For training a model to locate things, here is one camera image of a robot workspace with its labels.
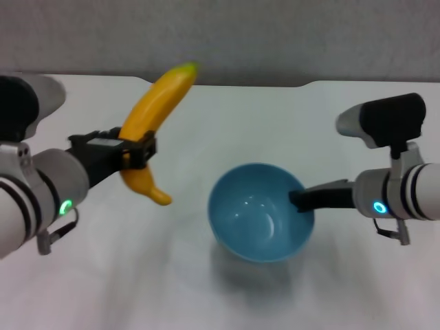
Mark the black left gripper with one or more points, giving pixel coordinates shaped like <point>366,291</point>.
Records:
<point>99,158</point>

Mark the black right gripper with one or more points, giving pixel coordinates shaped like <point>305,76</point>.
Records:
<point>333,197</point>

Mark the yellow banana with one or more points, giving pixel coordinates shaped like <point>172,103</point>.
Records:
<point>154,103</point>

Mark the blue bowl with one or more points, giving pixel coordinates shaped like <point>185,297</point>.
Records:
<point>254,230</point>

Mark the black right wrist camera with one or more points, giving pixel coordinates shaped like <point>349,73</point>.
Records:
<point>392,117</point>

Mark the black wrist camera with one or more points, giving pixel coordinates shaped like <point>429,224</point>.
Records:
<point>392,117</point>
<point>17,103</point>

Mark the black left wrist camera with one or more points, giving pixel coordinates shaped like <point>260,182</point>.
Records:
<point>17,103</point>

